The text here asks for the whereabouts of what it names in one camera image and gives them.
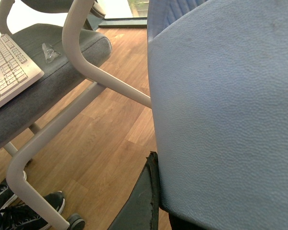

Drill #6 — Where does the light blue slide sandal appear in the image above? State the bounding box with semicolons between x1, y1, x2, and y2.
147;0;288;230

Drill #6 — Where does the grey office chair white frame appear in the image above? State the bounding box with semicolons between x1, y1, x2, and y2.
0;0;151;230

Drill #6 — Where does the crumpled clear plastic wrapper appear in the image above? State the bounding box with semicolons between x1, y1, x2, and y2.
42;43;61;63

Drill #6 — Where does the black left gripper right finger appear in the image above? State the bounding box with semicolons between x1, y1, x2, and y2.
168;213;194;230

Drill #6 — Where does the black sneaker white sole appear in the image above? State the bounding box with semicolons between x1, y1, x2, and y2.
0;191;66;230
0;179;23;211

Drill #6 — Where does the white computer keyboard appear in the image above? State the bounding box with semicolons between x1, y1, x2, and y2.
0;34;44;108

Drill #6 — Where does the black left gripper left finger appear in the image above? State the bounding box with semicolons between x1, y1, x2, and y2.
109;151;160;230

